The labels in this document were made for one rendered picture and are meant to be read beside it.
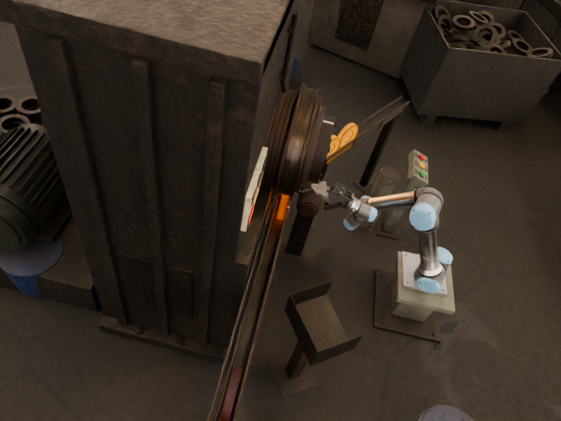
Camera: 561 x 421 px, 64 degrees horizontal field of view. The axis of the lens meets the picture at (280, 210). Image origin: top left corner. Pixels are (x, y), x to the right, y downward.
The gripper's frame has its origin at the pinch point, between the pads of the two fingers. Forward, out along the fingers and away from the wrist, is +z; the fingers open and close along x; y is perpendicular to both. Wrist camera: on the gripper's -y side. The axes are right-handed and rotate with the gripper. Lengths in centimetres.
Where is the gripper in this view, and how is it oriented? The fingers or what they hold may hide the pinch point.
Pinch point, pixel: (312, 187)
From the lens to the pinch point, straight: 222.7
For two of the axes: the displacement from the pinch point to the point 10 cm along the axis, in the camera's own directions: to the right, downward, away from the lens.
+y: 4.5, -5.2, -7.2
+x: -2.0, 7.3, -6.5
